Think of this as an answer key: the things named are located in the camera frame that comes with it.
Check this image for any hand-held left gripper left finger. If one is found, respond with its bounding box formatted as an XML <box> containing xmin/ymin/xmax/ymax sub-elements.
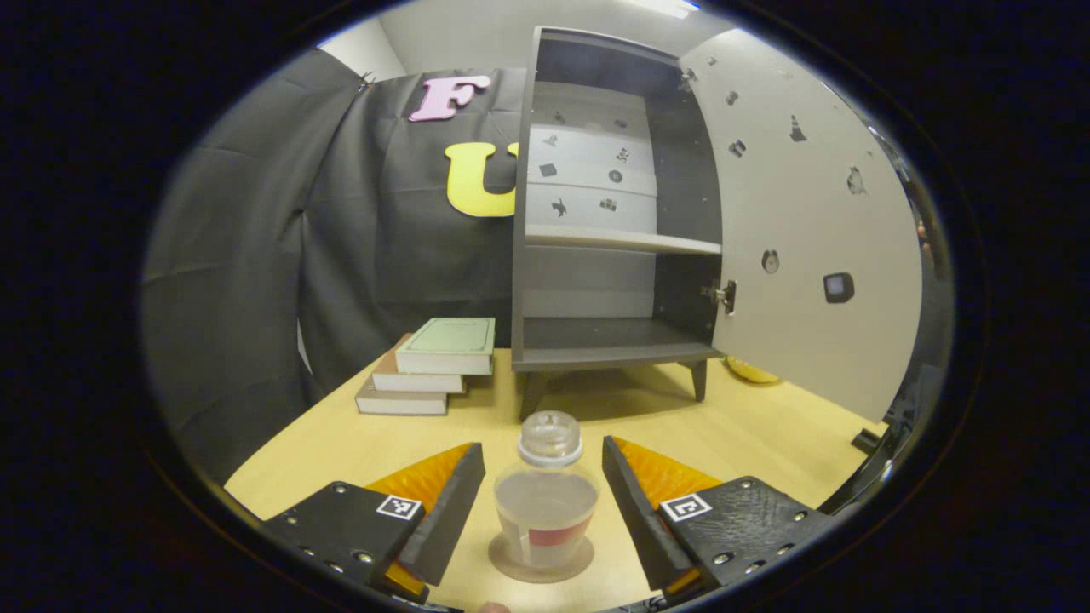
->
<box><xmin>260</xmin><ymin>443</ymin><xmax>486</xmax><ymax>601</ymax></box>

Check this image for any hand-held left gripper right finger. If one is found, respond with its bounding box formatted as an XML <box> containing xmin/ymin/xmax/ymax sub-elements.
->
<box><xmin>602</xmin><ymin>437</ymin><xmax>840</xmax><ymax>601</ymax></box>

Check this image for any clear plastic bottle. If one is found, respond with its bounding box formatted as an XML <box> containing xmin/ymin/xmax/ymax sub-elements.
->
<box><xmin>493</xmin><ymin>410</ymin><xmax>602</xmax><ymax>572</ymax></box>

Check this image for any round brown coaster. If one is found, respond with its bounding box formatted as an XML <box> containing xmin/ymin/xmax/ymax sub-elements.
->
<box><xmin>487</xmin><ymin>531</ymin><xmax>595</xmax><ymax>585</ymax></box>

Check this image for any white cabinet door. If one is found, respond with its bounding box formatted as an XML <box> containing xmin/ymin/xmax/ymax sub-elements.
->
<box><xmin>678</xmin><ymin>28</ymin><xmax>926</xmax><ymax>425</ymax></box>

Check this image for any grey cabinet shelf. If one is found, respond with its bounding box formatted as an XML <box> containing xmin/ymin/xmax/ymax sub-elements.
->
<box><xmin>524</xmin><ymin>223</ymin><xmax>724</xmax><ymax>257</ymax></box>

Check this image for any grey book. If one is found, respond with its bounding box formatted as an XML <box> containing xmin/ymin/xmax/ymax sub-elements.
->
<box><xmin>354</xmin><ymin>375</ymin><xmax>450</xmax><ymax>417</ymax></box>

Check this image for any brown book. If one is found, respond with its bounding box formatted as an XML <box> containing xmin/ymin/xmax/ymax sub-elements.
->
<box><xmin>371</xmin><ymin>333</ymin><xmax>468</xmax><ymax>395</ymax></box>

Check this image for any green book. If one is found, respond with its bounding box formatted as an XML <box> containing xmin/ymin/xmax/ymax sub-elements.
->
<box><xmin>393</xmin><ymin>317</ymin><xmax>497</xmax><ymax>376</ymax></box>

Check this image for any yellow plush toy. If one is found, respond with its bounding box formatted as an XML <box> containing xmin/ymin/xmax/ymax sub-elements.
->
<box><xmin>725</xmin><ymin>355</ymin><xmax>781</xmax><ymax>387</ymax></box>

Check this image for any black backdrop cloth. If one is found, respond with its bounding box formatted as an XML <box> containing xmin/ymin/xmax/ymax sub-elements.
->
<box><xmin>141</xmin><ymin>47</ymin><xmax>534</xmax><ymax>487</ymax></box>

